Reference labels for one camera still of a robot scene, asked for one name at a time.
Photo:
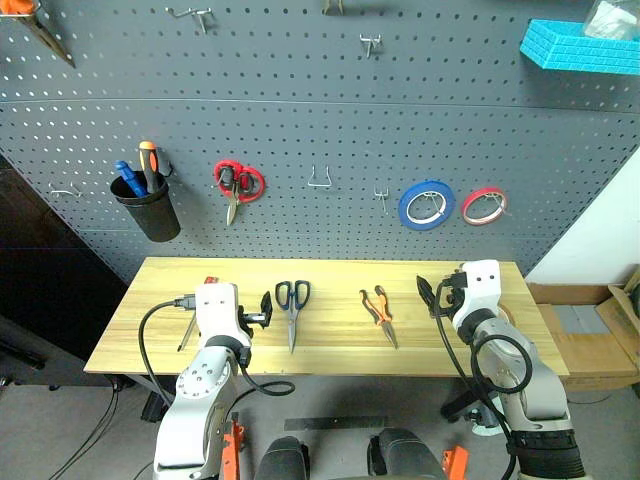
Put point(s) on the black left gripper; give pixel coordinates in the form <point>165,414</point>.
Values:
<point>245,325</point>

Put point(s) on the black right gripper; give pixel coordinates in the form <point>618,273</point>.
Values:
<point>457,290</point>

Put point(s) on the orange needle nose pliers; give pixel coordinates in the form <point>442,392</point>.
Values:
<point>381,312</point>

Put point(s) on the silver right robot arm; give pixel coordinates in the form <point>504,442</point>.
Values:
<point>520,380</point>

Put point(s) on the grey pegboard wall panel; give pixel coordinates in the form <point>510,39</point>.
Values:
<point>300,100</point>

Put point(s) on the blue tape roll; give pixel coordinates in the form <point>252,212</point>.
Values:
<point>404,207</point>

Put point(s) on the silver pegboard hook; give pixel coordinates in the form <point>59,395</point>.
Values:
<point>371,44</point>
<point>497,202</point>
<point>382,197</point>
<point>197,15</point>
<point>434,200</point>
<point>67,191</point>

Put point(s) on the red tape roll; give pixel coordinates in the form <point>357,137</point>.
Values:
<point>466,207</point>

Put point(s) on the black table foot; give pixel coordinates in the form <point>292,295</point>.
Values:
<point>457,405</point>

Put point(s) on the dark metal ruler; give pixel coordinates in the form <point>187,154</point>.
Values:
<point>335,423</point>

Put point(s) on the orange clamp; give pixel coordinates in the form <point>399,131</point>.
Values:
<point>231,450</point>

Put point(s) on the black table leg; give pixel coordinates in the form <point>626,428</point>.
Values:
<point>152,407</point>

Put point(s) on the dark rounded shape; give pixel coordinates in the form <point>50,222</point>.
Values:
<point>407,455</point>
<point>285,460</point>

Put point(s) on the black plastic cup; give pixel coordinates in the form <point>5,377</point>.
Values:
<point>147,215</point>

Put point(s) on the grey foam pad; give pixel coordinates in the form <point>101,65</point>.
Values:
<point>580,320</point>

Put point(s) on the brown cardboard box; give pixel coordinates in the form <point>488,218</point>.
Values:
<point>590,350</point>

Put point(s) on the clear plastic bag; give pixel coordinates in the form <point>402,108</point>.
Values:
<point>612,20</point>

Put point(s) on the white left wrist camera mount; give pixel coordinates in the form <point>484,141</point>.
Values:
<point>215,315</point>

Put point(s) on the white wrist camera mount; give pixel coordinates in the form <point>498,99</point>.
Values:
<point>215,315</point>
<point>480,290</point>

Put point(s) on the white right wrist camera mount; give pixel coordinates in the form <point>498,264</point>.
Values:
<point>480,290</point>

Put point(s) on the orange bracket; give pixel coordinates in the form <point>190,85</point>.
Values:
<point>456,465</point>

